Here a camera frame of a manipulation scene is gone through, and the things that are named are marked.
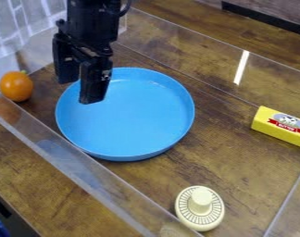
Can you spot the clear acrylic back wall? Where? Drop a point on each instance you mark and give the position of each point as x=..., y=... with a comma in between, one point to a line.
x=251, y=77

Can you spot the cream round toy knob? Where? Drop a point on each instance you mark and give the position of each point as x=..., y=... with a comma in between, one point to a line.
x=200, y=208

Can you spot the clear acrylic wall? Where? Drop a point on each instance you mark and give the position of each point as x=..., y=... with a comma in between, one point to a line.
x=133, y=207
x=251, y=77

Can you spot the orange ball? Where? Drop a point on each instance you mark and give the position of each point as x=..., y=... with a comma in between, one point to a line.
x=17, y=86

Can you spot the blue round tray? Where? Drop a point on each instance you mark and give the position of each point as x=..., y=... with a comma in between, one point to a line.
x=141, y=120

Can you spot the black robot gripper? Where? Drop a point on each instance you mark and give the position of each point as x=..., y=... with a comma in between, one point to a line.
x=90, y=27

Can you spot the black bar on wall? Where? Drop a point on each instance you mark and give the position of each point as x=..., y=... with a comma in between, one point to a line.
x=262, y=17

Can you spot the yellow butter box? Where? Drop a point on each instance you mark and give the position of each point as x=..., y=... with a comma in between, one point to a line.
x=278, y=124

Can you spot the clear acrylic front wall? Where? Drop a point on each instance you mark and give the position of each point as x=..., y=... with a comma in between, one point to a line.
x=133, y=207

